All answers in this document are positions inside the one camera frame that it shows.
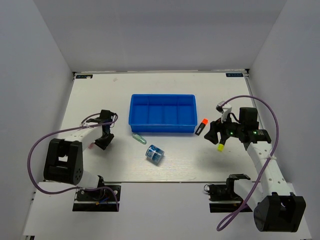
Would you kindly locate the right corner label sticker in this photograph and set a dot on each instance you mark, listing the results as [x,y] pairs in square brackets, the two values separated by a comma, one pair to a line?
[234,75]

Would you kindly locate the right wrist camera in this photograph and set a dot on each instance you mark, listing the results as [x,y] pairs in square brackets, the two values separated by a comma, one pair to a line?
[225,109]

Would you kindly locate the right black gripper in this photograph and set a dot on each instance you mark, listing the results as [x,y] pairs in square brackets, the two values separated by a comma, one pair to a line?
[212,135]

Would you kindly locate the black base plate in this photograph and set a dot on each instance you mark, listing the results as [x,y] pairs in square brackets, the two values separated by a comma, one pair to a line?
[94,201]
[220,199]

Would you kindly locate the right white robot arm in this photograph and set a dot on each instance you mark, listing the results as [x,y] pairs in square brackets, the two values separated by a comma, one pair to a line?
[275,207]

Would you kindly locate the blue plastic divided bin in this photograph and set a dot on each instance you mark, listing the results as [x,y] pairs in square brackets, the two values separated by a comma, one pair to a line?
[163,113]

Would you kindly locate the orange capped black highlighter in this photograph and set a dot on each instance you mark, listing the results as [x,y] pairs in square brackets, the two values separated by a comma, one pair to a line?
[201,126]

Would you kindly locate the yellow capped black highlighter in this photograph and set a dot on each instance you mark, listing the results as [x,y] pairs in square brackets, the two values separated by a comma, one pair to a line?
[220,147]

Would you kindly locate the corner label sticker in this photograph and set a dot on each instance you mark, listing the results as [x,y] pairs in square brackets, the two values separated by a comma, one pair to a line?
[234,75]
[84,76]

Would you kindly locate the blue tape roll pack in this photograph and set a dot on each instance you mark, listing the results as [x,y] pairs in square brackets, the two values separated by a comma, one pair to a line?
[154,154]

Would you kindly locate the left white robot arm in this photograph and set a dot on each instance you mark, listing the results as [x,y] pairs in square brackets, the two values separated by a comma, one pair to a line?
[64,160]

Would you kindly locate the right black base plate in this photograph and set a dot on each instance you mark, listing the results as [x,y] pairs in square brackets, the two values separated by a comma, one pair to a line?
[220,199]

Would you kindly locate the left corner label sticker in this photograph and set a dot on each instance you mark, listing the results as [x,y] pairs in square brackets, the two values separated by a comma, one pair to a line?
[84,76]

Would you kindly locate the green clear utility knife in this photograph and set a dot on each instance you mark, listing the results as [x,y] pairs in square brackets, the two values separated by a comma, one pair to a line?
[139,138]

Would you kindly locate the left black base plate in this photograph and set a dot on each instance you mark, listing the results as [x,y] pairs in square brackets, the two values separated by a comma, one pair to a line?
[94,201]

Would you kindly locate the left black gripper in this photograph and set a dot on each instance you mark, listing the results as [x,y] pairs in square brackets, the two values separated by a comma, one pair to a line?
[103,145]

